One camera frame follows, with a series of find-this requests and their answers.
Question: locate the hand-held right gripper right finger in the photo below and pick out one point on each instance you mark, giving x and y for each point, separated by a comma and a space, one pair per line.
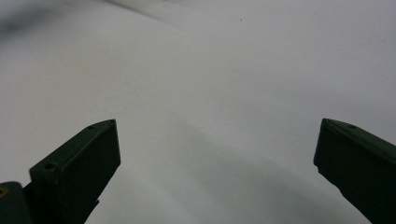
361, 168

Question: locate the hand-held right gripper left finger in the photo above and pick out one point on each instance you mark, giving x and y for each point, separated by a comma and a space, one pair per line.
77, 177

